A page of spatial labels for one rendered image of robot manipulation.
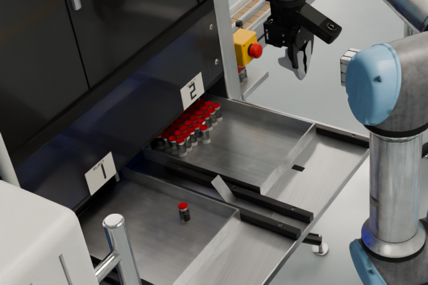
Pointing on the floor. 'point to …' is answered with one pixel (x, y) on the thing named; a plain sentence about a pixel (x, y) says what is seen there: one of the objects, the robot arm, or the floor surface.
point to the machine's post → (225, 84)
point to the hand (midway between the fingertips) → (304, 75)
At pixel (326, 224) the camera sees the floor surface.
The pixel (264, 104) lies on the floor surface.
